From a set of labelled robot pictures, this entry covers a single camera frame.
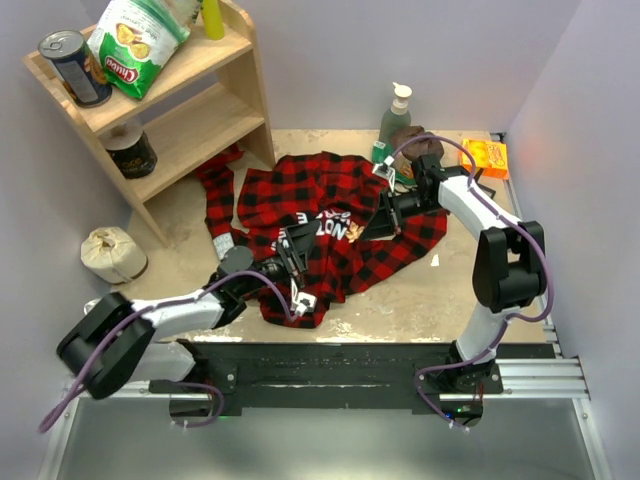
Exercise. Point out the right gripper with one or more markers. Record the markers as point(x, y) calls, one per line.
point(381, 224)

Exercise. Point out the wooden shelf unit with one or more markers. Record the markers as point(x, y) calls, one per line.
point(232, 110)

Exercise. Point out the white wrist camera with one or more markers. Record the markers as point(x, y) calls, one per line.
point(301, 302)
point(386, 170)

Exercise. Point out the aluminium rail frame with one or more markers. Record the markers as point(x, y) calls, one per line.
point(341, 411)

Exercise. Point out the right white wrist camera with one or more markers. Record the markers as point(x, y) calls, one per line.
point(386, 170)

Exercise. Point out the orange snack box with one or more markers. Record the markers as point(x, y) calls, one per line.
point(490, 156)

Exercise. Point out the blue tin can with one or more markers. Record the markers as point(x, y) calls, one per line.
point(76, 67)

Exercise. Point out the red black plaid shirt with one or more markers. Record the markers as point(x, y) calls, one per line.
point(335, 190)

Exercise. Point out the orange leaf brooch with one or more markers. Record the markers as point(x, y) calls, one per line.
point(354, 232)

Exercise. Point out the green soap dispenser bottle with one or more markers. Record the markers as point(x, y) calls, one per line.
point(397, 116)

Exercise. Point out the black paper-topped jar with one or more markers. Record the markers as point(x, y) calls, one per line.
point(128, 146)

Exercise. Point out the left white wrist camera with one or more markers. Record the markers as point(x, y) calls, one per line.
point(301, 302)

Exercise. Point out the green chips bag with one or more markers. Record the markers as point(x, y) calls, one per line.
point(134, 39)

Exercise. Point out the yellow bottle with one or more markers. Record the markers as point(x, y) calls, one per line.
point(212, 19)

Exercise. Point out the white cloth sack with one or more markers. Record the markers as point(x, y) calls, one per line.
point(113, 255)

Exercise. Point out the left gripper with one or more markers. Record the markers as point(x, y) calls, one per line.
point(300, 240)

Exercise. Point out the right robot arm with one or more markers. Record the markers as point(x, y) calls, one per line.
point(507, 274)

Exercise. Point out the black square frame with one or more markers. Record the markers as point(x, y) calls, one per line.
point(476, 175)

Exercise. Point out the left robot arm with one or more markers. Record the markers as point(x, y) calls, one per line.
point(119, 340)

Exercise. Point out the green pouch with brown top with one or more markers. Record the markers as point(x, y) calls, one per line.
point(433, 149)

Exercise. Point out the black gold drink can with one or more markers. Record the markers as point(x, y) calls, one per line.
point(90, 305)

